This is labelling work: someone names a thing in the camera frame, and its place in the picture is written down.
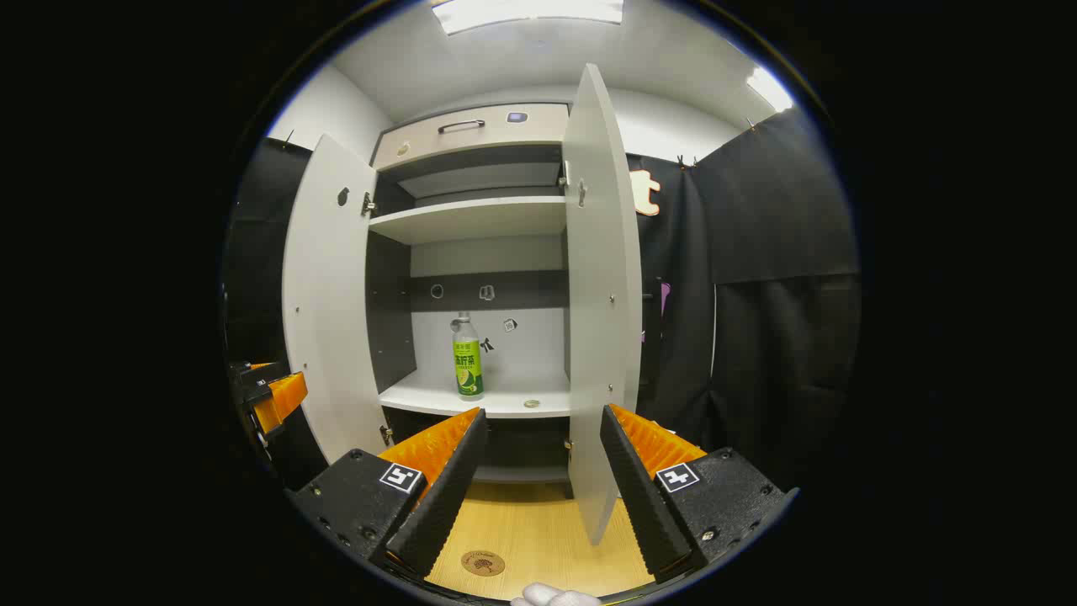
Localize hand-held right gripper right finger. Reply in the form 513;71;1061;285
600;404;798;583

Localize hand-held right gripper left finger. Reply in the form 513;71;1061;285
286;407;489;578

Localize grey cabinet door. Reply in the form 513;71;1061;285
562;63;645;546
282;133;390;465

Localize green label clear bottle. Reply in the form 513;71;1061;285
452;311;485;401

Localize white cabinet shelf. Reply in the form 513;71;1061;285
379;370;573;419
369;196;569;247

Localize grey cabinet drawer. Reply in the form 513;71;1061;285
372;103;571;172

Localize small ceiling light panel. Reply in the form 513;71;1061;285
745;66;794;113

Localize large ceiling light panel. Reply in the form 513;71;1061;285
431;0;625;36

